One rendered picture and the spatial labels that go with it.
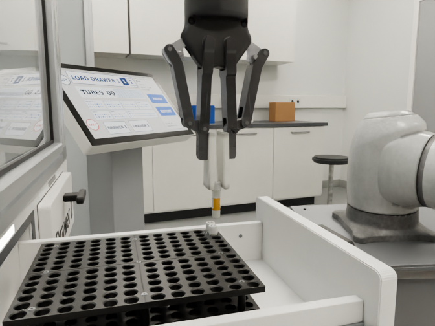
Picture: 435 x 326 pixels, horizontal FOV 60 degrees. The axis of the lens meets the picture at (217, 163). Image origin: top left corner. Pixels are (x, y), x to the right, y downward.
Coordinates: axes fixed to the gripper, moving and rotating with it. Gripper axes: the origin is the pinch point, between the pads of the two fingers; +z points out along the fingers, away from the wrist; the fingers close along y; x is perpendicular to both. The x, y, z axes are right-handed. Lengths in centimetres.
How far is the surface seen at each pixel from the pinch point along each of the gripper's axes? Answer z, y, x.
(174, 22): -86, -49, -329
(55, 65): -15, 23, -42
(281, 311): 10.7, -1.0, 17.6
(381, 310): 10.7, -9.3, 19.7
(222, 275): 10.5, 2.1, 9.9
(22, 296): 10.2, 20.6, 9.9
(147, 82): -16, -2, -107
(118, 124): -1, 11, -76
